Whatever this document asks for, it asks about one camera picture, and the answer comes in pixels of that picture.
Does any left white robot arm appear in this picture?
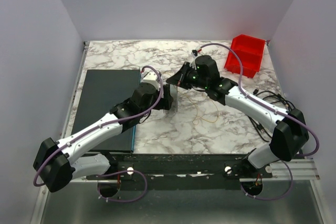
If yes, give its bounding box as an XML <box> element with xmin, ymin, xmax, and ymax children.
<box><xmin>33</xmin><ymin>82</ymin><xmax>174</xmax><ymax>193</ymax></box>

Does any black cable bundle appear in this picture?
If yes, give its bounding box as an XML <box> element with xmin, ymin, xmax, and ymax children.
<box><xmin>248</xmin><ymin>89</ymin><xmax>296</xmax><ymax>143</ymax></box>

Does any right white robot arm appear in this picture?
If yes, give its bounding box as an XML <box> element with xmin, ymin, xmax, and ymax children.
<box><xmin>167</xmin><ymin>55</ymin><xmax>309</xmax><ymax>169</ymax></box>

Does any dark grey flat box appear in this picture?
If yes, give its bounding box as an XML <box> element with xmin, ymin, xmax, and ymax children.
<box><xmin>71</xmin><ymin>69</ymin><xmax>140</xmax><ymax>153</ymax></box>

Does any red plastic bin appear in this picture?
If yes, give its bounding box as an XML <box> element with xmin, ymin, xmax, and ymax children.
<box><xmin>230</xmin><ymin>34</ymin><xmax>266</xmax><ymax>78</ymax></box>

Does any thin yellow wire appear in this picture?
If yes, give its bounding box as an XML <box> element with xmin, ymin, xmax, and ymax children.
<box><xmin>177</xmin><ymin>89</ymin><xmax>229</xmax><ymax>125</ymax></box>

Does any aluminium frame rail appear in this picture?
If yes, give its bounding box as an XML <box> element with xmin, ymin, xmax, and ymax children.
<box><xmin>28</xmin><ymin>40</ymin><xmax>322</xmax><ymax>224</ymax></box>

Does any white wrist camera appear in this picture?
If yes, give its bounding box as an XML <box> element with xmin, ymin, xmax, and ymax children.
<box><xmin>190</xmin><ymin>48</ymin><xmax>202</xmax><ymax>69</ymax></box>
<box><xmin>140</xmin><ymin>70</ymin><xmax>161</xmax><ymax>90</ymax></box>

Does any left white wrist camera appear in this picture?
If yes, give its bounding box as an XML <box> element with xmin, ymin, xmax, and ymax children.
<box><xmin>140</xmin><ymin>70</ymin><xmax>161</xmax><ymax>90</ymax></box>

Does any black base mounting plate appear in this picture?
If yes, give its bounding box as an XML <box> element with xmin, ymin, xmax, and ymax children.
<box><xmin>87</xmin><ymin>153</ymin><xmax>272</xmax><ymax>190</ymax></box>

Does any white perforated cable spool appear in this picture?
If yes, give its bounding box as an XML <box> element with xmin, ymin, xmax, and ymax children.
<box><xmin>163</xmin><ymin>84</ymin><xmax>178</xmax><ymax>114</ymax></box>

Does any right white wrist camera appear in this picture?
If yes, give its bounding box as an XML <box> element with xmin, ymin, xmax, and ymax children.
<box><xmin>190</xmin><ymin>48</ymin><xmax>202</xmax><ymax>69</ymax></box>

